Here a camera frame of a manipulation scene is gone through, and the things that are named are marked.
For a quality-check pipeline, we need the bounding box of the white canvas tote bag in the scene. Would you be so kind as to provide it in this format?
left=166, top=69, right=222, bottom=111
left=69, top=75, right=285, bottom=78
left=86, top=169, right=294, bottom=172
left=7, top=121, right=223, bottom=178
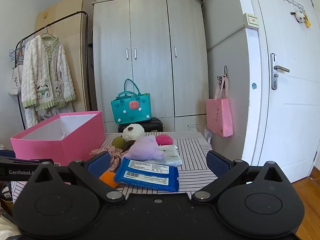
left=8, top=47, right=25, bottom=96

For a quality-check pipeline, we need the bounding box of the purple plush toy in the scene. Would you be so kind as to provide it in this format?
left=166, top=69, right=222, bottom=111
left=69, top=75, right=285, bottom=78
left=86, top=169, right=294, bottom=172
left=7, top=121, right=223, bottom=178
left=127, top=135, right=165, bottom=161

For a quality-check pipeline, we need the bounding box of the beige wall switch box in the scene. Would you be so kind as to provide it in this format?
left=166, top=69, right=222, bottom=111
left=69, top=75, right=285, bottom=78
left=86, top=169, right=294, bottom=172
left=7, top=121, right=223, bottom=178
left=243, top=12, right=260, bottom=28

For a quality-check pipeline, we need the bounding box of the clear plastic bag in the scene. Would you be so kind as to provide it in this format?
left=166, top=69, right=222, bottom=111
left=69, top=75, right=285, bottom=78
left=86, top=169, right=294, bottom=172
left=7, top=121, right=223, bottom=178
left=204, top=127, right=213, bottom=145

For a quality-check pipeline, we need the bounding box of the pink fluffy ball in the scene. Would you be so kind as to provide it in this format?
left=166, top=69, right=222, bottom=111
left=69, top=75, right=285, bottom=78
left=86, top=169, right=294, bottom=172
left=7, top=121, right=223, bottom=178
left=155, top=134, right=173, bottom=146

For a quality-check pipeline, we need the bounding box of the green plush ball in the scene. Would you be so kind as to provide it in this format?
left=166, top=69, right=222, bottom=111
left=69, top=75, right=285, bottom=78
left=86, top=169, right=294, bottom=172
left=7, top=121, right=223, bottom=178
left=111, top=137, right=125, bottom=151

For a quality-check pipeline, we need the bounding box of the bunch of wire hangers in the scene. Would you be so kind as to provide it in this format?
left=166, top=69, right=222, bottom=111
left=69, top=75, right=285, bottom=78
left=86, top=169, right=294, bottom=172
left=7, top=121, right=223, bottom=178
left=9, top=39, right=25, bottom=63

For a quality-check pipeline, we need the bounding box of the white tissue pack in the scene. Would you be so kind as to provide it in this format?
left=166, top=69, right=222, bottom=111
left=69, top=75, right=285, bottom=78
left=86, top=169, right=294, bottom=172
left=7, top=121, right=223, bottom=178
left=157, top=144, right=182, bottom=167

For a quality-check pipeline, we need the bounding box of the orange soft object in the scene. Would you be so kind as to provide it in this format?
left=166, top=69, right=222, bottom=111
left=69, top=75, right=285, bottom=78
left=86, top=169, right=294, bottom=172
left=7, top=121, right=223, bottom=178
left=99, top=171, right=117, bottom=188

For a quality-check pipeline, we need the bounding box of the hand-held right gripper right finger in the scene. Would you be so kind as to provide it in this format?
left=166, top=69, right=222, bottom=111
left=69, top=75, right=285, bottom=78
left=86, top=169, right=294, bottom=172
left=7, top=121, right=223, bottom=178
left=191, top=150, right=290, bottom=204

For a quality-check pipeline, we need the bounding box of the panda plush keychain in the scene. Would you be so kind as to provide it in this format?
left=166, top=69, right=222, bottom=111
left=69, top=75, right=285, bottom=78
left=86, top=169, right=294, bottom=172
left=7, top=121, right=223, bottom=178
left=290, top=10, right=305, bottom=23

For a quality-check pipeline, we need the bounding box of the black suitcase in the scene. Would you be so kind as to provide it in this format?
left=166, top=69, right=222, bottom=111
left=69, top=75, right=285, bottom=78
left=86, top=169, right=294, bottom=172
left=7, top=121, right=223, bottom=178
left=118, top=117, right=163, bottom=133

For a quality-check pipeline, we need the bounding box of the teal felt handbag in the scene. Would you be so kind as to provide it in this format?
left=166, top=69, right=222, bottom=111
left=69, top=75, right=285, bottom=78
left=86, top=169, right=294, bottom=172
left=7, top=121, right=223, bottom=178
left=111, top=78, right=152, bottom=125

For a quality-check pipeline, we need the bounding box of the pink floral cloth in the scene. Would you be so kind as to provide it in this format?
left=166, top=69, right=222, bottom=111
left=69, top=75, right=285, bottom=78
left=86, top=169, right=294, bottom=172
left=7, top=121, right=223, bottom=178
left=90, top=145, right=130, bottom=173

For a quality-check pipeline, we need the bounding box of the grey three-door wardrobe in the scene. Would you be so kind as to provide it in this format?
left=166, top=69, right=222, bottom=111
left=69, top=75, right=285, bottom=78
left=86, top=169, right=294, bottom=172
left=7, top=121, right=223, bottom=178
left=92, top=0, right=209, bottom=133

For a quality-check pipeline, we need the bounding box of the pink paper bag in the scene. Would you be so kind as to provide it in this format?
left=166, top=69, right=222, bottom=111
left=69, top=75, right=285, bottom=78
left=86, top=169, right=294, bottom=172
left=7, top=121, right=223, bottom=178
left=206, top=76, right=234, bottom=137

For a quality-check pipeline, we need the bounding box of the blue wet wipes pack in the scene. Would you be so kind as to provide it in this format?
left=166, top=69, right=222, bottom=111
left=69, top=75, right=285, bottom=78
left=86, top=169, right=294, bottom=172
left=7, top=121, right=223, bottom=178
left=114, top=157, right=180, bottom=192

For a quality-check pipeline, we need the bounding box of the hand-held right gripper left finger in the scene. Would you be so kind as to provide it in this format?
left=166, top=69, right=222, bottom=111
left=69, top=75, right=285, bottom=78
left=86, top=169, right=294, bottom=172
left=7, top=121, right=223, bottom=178
left=27, top=151, right=125, bottom=204

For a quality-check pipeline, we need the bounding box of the light wooden cabinet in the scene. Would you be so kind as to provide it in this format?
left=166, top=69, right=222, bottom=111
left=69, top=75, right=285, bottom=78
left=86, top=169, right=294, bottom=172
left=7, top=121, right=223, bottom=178
left=35, top=0, right=98, bottom=113

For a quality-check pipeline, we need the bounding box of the white panda plush toy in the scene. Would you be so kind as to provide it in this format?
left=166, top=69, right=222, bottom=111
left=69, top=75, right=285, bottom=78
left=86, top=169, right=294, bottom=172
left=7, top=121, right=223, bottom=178
left=122, top=123, right=145, bottom=153

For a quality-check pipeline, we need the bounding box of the striped tablecloth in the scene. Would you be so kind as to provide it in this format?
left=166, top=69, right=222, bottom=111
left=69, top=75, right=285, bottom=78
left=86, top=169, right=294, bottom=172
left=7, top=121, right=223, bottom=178
left=11, top=131, right=219, bottom=203

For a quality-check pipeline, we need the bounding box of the black clothes rack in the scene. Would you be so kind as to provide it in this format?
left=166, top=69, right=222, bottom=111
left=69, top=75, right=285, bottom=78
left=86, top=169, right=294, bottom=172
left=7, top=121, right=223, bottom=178
left=15, top=11, right=93, bottom=130

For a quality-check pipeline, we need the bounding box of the white fluffy pajama jacket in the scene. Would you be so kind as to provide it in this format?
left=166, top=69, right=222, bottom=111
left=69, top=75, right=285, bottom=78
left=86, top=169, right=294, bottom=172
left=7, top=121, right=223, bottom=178
left=21, top=34, right=76, bottom=112

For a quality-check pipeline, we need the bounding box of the pink cardboard box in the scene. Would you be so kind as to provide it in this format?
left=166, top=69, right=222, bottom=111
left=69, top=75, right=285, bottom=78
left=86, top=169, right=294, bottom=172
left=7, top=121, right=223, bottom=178
left=10, top=111, right=106, bottom=167

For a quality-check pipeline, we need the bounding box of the white door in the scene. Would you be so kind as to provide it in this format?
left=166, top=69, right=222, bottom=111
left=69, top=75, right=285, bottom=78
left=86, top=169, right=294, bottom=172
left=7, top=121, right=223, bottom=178
left=234, top=0, right=320, bottom=183

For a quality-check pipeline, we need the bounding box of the metal door handle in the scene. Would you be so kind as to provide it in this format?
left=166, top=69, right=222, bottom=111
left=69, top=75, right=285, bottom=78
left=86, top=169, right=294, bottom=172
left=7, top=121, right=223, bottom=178
left=270, top=53, right=290, bottom=90

